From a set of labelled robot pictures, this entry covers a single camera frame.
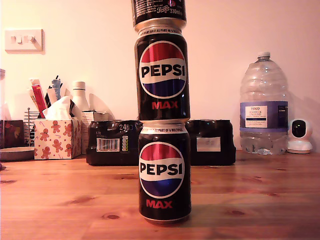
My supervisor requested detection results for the white wall switch plate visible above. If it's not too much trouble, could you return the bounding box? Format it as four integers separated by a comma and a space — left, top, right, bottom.
4, 28, 46, 54

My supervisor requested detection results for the white cardboard box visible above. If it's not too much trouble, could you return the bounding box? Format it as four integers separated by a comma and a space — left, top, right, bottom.
81, 109, 112, 155

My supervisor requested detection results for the white black-striped packet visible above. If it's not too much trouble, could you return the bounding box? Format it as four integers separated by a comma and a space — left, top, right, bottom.
46, 87, 61, 108

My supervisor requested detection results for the white bottle with cap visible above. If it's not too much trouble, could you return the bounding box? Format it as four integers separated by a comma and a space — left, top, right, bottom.
70, 81, 91, 112

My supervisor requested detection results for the metal wire holder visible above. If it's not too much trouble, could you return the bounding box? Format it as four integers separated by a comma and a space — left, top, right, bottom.
23, 106, 42, 147

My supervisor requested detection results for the dark red box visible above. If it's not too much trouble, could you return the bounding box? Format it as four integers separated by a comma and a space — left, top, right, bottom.
0, 119, 26, 149

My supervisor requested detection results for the large clear water bottle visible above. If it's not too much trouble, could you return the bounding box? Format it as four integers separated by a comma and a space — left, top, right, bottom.
239, 51, 290, 156

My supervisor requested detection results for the white paper tissue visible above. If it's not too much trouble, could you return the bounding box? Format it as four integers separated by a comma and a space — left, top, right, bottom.
42, 95, 75, 121

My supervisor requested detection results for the gingerbread print tissue box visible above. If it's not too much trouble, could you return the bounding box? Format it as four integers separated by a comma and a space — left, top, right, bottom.
33, 118, 83, 160

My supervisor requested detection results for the shrink-wrapped Pepsi Max can pack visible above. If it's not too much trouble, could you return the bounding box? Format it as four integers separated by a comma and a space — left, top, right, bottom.
85, 119, 237, 166

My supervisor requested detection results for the grey plate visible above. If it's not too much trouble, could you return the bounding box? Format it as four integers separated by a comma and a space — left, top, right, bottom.
0, 146, 35, 162

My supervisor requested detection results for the black Pepsi Max can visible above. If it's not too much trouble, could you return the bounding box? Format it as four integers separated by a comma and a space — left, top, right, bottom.
131, 0, 188, 32
138, 121, 193, 224
134, 26, 191, 123

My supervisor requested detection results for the blue patterned packet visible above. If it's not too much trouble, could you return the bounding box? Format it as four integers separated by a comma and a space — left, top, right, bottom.
50, 78, 64, 101

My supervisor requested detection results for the small white round camera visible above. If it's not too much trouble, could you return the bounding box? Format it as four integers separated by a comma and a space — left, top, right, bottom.
286, 118, 314, 155

